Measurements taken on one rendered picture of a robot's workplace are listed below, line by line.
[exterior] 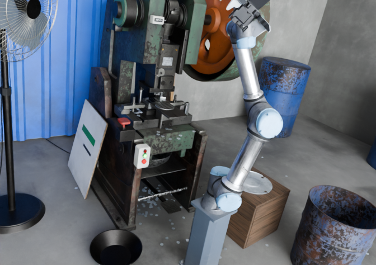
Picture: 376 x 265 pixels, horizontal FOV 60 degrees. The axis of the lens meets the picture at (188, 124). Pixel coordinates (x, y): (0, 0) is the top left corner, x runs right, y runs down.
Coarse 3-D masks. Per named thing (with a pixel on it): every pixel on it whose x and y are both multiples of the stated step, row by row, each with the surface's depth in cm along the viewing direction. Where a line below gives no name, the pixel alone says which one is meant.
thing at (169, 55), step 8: (168, 40) 203; (168, 48) 200; (176, 48) 204; (168, 56) 203; (176, 56) 206; (160, 64) 202; (168, 64) 205; (176, 64) 209; (160, 72) 202; (168, 72) 208; (152, 80) 206; (160, 80) 203; (168, 80) 206; (160, 88) 205; (168, 88) 209
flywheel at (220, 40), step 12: (216, 0) 216; (228, 0) 206; (216, 12) 213; (228, 12) 207; (216, 24) 214; (216, 36) 219; (228, 36) 210; (204, 48) 234; (216, 48) 220; (228, 48) 211; (204, 60) 232; (216, 60) 221; (228, 60) 207; (204, 72) 227; (216, 72) 217
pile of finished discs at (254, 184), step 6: (252, 174) 235; (258, 174) 237; (246, 180) 225; (252, 180) 227; (258, 180) 229; (264, 180) 231; (246, 186) 219; (252, 186) 220; (258, 186) 222; (264, 186) 223; (270, 186) 224; (252, 192) 213; (258, 192) 215; (264, 192) 216
